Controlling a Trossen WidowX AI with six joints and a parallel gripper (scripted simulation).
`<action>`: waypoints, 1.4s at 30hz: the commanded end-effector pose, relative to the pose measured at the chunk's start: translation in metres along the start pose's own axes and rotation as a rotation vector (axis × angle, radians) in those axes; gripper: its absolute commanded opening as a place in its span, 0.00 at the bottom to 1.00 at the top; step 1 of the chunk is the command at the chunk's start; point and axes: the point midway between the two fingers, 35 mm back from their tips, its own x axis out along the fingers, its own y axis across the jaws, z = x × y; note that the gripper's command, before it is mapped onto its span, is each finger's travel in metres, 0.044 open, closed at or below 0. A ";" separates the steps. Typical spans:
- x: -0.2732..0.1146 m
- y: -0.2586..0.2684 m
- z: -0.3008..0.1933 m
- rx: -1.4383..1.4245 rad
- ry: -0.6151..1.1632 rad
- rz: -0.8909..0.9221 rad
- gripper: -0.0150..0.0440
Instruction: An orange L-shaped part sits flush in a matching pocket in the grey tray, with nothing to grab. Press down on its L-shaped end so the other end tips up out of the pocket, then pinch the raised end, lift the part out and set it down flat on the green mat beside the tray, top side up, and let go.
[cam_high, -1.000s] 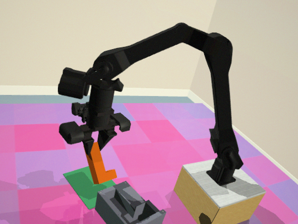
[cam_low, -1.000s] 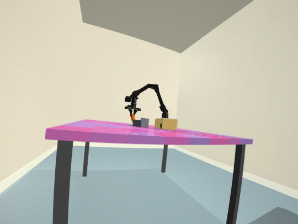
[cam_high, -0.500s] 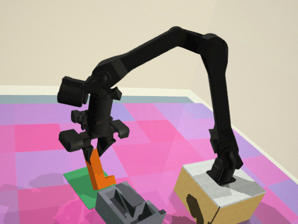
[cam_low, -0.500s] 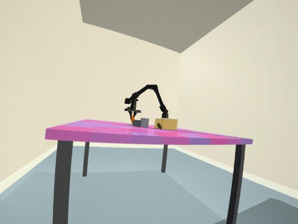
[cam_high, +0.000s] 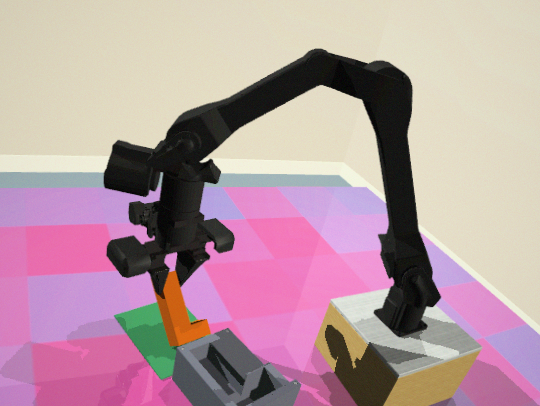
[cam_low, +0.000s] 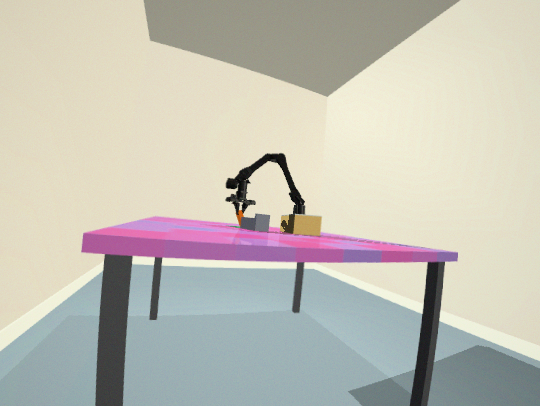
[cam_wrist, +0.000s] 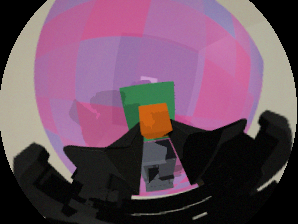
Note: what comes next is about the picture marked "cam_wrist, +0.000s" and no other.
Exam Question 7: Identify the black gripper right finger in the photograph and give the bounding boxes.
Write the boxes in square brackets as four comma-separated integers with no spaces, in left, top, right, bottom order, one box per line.
[166,119,247,186]

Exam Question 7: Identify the orange l-shaped part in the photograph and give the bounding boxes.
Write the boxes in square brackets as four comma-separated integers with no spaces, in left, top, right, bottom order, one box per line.
[138,103,173,139]

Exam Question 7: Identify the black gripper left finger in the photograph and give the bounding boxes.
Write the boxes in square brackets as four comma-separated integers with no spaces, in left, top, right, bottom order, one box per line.
[63,121,144,196]

